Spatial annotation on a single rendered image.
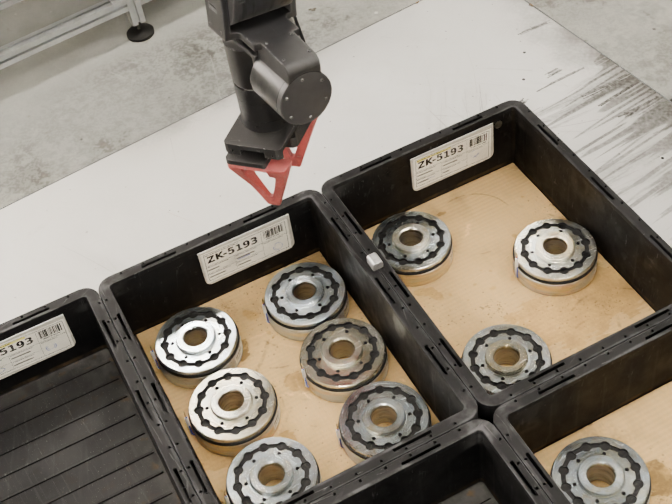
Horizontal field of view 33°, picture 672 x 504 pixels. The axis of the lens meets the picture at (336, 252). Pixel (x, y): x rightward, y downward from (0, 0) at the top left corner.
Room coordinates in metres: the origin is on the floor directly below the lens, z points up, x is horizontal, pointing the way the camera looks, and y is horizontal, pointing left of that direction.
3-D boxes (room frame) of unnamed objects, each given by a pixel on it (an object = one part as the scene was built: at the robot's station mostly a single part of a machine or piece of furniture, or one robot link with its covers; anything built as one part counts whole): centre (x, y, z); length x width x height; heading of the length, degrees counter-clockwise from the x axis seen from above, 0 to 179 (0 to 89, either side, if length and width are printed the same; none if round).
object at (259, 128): (0.91, 0.05, 1.17); 0.10 x 0.07 x 0.07; 153
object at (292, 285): (0.91, 0.05, 0.86); 0.05 x 0.05 x 0.01
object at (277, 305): (0.91, 0.05, 0.86); 0.10 x 0.10 x 0.01
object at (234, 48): (0.90, 0.04, 1.23); 0.07 x 0.06 x 0.07; 26
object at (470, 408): (0.78, 0.08, 0.92); 0.40 x 0.30 x 0.02; 20
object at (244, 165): (0.89, 0.05, 1.10); 0.07 x 0.07 x 0.09; 63
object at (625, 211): (0.89, -0.20, 0.92); 0.40 x 0.30 x 0.02; 20
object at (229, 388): (0.76, 0.15, 0.86); 0.05 x 0.05 x 0.01
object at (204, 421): (0.76, 0.15, 0.86); 0.10 x 0.10 x 0.01
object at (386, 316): (0.78, 0.08, 0.87); 0.40 x 0.30 x 0.11; 20
